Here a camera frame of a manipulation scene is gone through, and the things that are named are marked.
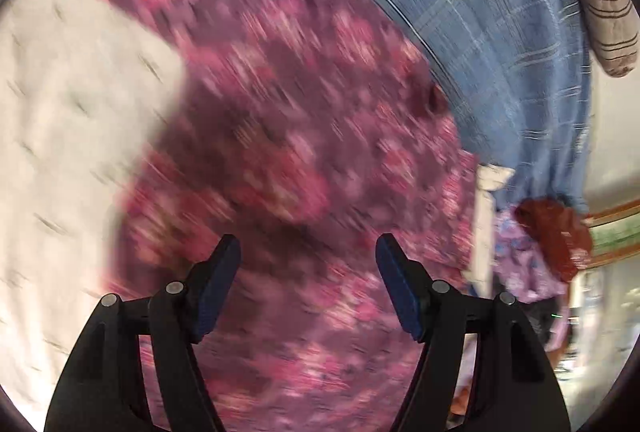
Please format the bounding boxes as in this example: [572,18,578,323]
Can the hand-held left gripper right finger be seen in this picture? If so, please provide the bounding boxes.
[375,233,572,432]

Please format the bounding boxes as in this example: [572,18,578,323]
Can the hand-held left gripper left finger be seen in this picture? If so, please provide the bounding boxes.
[44,234,242,432]

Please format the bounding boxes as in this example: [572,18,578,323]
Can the purple pink-floral garment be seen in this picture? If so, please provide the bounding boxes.
[15,0,481,432]

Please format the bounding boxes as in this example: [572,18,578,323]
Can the white cloth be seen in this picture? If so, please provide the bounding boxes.
[470,163,516,297]

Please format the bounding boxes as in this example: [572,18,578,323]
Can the lilac flower-print garment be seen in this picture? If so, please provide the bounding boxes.
[492,207,571,353]

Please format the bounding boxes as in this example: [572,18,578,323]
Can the dark red cloth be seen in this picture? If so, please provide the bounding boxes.
[515,198,594,283]

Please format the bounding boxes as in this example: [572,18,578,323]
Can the cream leaf-print pillow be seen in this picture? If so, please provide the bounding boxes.
[0,0,188,428]

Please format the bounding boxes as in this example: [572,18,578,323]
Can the green-edged floor mat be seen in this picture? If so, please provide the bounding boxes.
[585,199,640,270]

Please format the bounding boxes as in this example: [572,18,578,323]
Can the blue plaid bedsheet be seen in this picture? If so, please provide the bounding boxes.
[125,0,593,215]

